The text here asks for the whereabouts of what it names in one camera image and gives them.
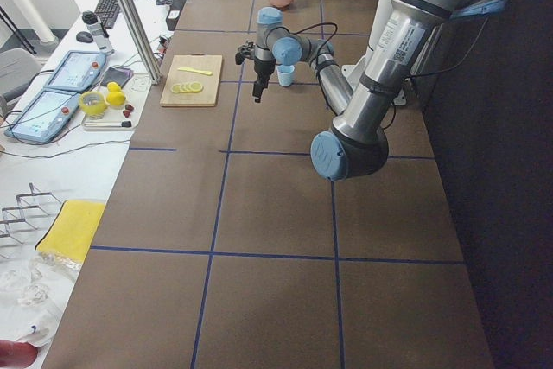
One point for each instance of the upper teach pendant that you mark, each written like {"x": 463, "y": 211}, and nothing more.
{"x": 77, "y": 71}

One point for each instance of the teach pendant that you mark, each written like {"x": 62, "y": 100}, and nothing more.
{"x": 77, "y": 71}
{"x": 44, "y": 118}

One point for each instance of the white camera post with base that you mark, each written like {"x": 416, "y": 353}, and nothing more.
{"x": 382, "y": 15}

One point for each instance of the yellow lemon near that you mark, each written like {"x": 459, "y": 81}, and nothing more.
{"x": 115, "y": 98}

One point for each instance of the light blue cup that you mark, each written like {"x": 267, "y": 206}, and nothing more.
{"x": 285, "y": 75}

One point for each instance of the yellow cloth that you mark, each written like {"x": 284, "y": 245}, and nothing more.
{"x": 72, "y": 231}

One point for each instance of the lower teach pendant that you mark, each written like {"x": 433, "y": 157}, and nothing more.
{"x": 44, "y": 118}

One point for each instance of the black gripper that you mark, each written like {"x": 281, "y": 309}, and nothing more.
{"x": 262, "y": 68}

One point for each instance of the black computer mouse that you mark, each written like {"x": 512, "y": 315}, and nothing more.
{"x": 84, "y": 37}

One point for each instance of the aluminium frame post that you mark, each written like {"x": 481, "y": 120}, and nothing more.
{"x": 141, "y": 42}

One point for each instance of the clear plastic bag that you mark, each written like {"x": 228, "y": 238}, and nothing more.
{"x": 34, "y": 295}

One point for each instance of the metal wire rack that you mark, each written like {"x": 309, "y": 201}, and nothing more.
{"x": 29, "y": 213}

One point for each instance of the black keyboard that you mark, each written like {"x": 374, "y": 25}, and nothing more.
{"x": 107, "y": 11}

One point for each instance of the yellow tape roll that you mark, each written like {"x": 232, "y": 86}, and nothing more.
{"x": 92, "y": 103}

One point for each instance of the wooden cutting board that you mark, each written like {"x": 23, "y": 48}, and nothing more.
{"x": 209, "y": 94}

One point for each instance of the water bottle black cap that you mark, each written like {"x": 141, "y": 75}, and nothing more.
{"x": 96, "y": 29}

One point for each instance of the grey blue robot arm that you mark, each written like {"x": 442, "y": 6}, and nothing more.
{"x": 355, "y": 143}

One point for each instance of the yellow plastic knife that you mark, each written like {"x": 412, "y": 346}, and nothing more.
{"x": 195, "y": 70}

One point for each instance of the dark purple pouch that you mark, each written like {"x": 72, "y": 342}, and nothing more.
{"x": 119, "y": 75}

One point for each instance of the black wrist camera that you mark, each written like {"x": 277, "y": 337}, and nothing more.
{"x": 245, "y": 52}

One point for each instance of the white tray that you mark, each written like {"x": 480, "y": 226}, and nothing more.
{"x": 115, "y": 114}

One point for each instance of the white bear card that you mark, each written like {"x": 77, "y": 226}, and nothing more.
{"x": 139, "y": 83}

